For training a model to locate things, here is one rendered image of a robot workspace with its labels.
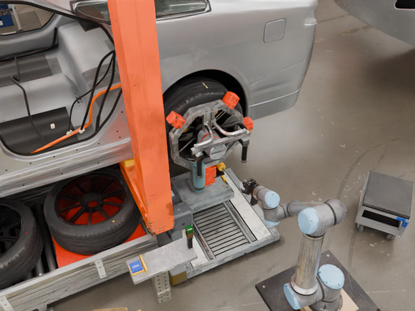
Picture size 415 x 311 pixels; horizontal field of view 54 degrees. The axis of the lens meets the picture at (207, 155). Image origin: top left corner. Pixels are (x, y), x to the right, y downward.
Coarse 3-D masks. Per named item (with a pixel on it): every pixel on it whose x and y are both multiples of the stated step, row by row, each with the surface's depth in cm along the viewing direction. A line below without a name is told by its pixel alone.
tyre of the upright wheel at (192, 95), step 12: (180, 84) 281; (192, 84) 280; (204, 84) 281; (216, 84) 287; (168, 96) 279; (180, 96) 273; (192, 96) 270; (204, 96) 272; (216, 96) 277; (168, 108) 274; (180, 108) 270; (240, 108) 295; (168, 132) 278; (168, 144) 285; (168, 156) 292
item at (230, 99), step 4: (228, 92) 276; (232, 92) 279; (224, 96) 278; (228, 96) 275; (232, 96) 272; (236, 96) 275; (224, 100) 278; (228, 100) 274; (232, 100) 274; (236, 100) 276; (228, 104) 275; (232, 104) 277; (232, 108) 279
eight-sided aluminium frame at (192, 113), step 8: (208, 104) 273; (216, 104) 272; (224, 104) 273; (192, 112) 266; (200, 112) 268; (208, 112) 271; (232, 112) 281; (192, 120) 269; (176, 128) 273; (184, 128) 271; (240, 128) 295; (176, 136) 272; (176, 144) 277; (232, 144) 303; (176, 152) 282; (176, 160) 286; (184, 160) 292; (208, 160) 309; (216, 160) 305; (192, 168) 299
